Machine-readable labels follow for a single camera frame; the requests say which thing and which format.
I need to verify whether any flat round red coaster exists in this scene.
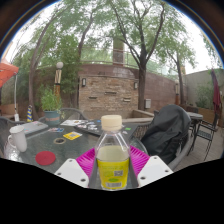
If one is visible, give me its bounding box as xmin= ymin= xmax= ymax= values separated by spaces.
xmin=35 ymin=150 xmax=57 ymax=167

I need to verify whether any small blue sticker card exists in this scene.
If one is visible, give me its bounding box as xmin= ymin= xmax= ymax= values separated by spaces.
xmin=47 ymin=127 xmax=65 ymax=134

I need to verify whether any blue and yellow striped cone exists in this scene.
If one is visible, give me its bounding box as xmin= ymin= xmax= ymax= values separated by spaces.
xmin=26 ymin=104 xmax=34 ymax=123

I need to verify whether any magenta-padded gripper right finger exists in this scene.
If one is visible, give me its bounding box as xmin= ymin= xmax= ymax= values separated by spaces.
xmin=129 ymin=145 xmax=174 ymax=188

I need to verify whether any slim wooden lamp post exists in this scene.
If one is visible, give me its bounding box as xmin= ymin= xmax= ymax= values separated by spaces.
xmin=174 ymin=78 xmax=181 ymax=106

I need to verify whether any clear bottle with yellow label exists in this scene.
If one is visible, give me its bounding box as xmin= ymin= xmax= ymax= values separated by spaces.
xmin=94 ymin=114 xmax=132 ymax=192

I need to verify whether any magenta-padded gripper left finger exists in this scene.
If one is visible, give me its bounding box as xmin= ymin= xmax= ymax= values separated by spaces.
xmin=54 ymin=147 xmax=98 ymax=189

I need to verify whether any black metal patio chair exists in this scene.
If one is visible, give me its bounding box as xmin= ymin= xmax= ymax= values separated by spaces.
xmin=187 ymin=111 xmax=223 ymax=161

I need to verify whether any silver laptop with stickers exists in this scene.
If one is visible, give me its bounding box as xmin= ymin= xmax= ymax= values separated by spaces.
xmin=19 ymin=120 xmax=50 ymax=135

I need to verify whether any white ceramic mug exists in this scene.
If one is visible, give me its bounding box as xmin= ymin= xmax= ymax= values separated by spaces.
xmin=7 ymin=124 xmax=28 ymax=153

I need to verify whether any yellow square card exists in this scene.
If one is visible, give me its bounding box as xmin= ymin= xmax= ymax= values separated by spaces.
xmin=62 ymin=131 xmax=83 ymax=141

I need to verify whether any green plant in teal pot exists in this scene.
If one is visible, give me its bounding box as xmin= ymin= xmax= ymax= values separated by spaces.
xmin=39 ymin=87 xmax=64 ymax=127

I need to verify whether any wooden lamp post with globe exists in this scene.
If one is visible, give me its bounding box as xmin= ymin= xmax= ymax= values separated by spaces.
xmin=53 ymin=61 xmax=64 ymax=101

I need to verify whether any orange patio umbrella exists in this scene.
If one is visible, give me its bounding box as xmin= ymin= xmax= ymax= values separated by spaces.
xmin=0 ymin=59 xmax=20 ymax=122

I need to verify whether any white sticker sheet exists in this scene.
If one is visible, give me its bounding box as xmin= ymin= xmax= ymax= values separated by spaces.
xmin=59 ymin=119 xmax=88 ymax=127

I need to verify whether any black laptop with stickers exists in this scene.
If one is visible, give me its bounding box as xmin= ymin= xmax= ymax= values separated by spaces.
xmin=73 ymin=119 xmax=108 ymax=137

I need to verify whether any black jacket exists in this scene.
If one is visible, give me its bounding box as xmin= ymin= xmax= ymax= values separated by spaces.
xmin=140 ymin=104 xmax=192 ymax=165

